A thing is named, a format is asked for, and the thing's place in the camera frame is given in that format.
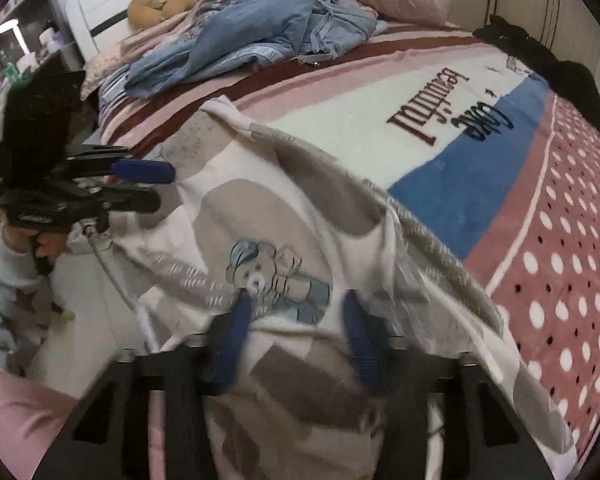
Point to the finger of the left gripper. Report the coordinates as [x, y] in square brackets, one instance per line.
[142, 171]
[118, 197]

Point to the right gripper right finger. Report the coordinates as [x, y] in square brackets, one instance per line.
[445, 418]

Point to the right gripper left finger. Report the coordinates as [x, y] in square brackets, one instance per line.
[106, 435]

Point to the beige bear print pants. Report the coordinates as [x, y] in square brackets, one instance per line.
[253, 209]

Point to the left forearm star sleeve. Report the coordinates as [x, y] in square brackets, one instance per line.
[25, 310]

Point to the person left hand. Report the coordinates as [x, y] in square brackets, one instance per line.
[51, 245]

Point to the white desk lamp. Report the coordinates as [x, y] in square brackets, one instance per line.
[27, 60]

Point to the brown plush toy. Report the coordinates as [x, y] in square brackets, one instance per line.
[144, 14]

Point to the blue denim jeans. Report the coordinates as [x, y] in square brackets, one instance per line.
[256, 32]

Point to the striped pink bed blanket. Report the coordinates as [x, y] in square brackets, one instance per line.
[477, 147]

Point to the black clothes pile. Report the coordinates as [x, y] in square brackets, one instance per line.
[571, 80]

